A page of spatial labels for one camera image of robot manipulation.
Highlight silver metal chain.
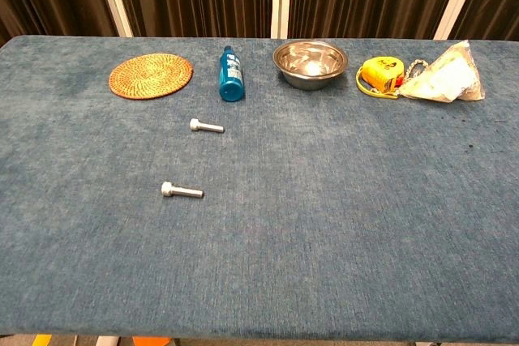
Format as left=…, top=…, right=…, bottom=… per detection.
left=403, top=58, right=430, bottom=82

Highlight silver bolt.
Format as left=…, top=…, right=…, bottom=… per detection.
left=160, top=181, right=205, bottom=200
left=189, top=117, right=225, bottom=134

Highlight blue plastic bottle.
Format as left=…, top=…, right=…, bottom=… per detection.
left=218, top=45, right=247, bottom=103

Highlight clear plastic bag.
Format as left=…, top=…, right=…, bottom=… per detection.
left=397, top=40, right=487, bottom=105

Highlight orange object under table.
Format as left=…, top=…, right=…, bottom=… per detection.
left=131, top=335, right=172, bottom=346

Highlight round woven rattan coaster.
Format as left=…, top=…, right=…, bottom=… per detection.
left=108, top=52, right=195, bottom=100

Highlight stainless steel bowl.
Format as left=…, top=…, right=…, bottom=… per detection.
left=272, top=40, right=350, bottom=92

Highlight blue fabric table cover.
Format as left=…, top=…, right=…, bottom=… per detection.
left=0, top=35, right=519, bottom=340

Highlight yellow tape measure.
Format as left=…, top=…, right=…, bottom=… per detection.
left=355, top=57, right=406, bottom=100

